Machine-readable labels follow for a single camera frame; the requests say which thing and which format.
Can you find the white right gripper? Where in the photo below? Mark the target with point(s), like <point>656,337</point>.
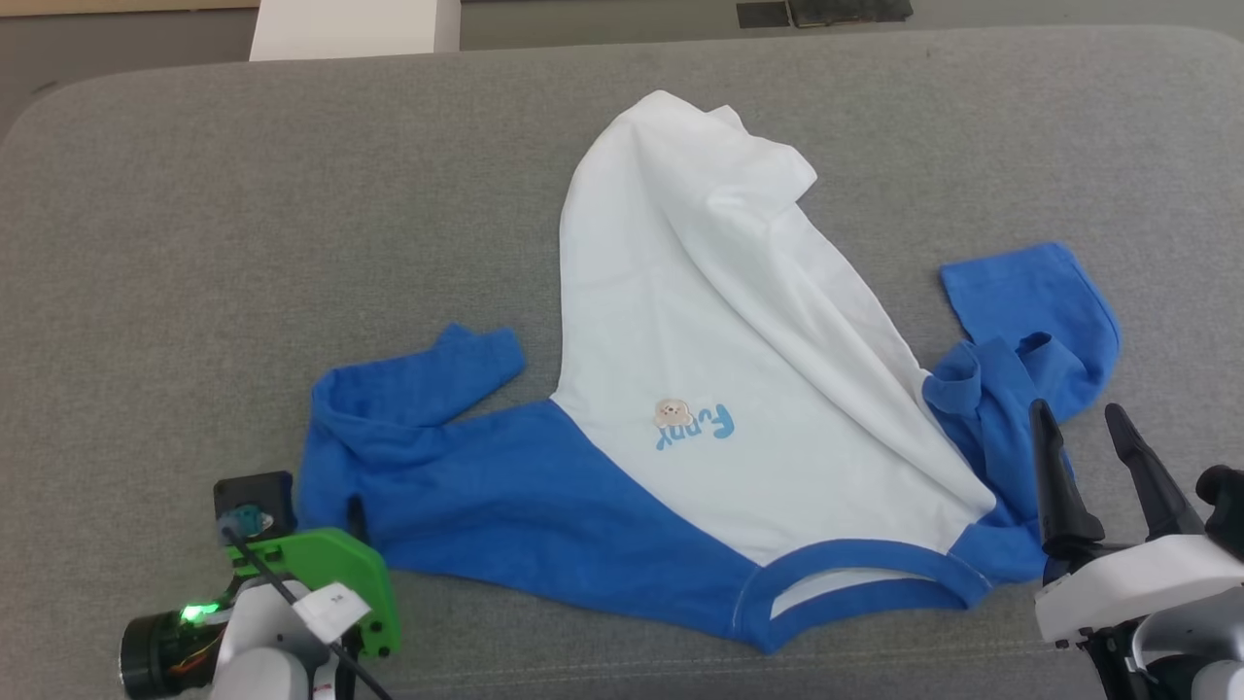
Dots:
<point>1127,583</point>

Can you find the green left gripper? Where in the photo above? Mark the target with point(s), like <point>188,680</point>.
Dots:
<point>340,559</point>

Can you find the blue and white shirt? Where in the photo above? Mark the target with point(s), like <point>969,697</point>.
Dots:
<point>700,321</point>

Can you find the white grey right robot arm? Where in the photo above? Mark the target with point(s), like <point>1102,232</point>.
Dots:
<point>1186,661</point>

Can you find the white paper label tag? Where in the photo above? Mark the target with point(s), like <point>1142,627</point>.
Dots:
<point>330,608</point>

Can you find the grey fabric sofa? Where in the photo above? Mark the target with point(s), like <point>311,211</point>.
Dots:
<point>243,243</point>

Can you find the white box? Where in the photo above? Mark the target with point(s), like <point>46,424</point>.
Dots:
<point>350,29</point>

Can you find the dark flat floor object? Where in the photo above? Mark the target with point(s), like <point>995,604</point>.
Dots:
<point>826,12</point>

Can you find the wooden edge strip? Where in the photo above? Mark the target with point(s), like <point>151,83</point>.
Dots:
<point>117,6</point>

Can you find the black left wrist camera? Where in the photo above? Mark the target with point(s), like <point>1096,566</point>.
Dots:
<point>255,501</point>

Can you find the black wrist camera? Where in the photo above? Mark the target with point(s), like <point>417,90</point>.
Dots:
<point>1225,506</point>
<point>255,501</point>

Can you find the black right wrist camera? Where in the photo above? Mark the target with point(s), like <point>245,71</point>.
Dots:
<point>1225,506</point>

